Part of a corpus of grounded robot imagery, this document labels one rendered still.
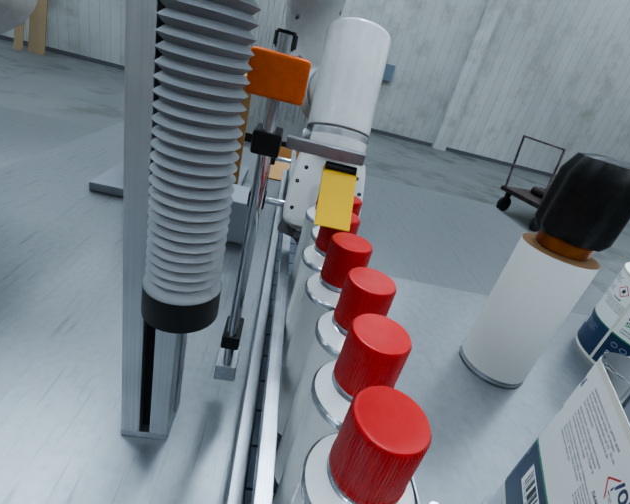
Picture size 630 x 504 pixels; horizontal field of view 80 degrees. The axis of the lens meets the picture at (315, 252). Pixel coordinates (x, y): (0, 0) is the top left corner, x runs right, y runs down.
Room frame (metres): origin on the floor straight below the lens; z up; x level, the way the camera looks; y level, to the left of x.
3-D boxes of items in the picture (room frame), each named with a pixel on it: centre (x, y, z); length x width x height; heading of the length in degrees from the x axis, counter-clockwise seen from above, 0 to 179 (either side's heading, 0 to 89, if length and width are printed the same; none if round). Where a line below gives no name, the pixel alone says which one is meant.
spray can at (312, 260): (0.31, -0.01, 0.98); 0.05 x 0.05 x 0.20
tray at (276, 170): (1.31, 0.13, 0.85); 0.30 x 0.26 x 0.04; 9
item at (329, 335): (0.21, -0.04, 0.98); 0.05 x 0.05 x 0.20
